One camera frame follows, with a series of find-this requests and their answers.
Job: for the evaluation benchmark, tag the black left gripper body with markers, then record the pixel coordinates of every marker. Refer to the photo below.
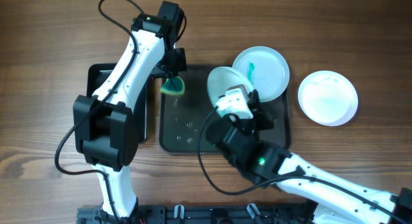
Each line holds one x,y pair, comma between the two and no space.
172,60

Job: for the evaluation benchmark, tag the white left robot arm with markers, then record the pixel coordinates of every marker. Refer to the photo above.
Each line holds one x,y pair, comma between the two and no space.
106,118

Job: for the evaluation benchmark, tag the large dark grey tray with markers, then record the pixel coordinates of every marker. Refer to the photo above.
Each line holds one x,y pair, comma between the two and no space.
182,116

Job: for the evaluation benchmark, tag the white plate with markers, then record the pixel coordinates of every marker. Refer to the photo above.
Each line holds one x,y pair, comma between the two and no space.
222,78
266,69
328,98

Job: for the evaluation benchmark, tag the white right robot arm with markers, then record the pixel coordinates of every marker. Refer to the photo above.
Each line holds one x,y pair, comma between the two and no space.
264,163

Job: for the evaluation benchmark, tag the green and yellow sponge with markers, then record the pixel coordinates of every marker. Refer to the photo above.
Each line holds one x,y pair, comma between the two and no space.
173,86

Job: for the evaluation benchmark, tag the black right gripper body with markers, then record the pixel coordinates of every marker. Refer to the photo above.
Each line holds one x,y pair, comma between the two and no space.
261,121

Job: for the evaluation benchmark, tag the small black tray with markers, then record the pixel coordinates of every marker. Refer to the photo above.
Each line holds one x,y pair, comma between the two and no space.
97,75

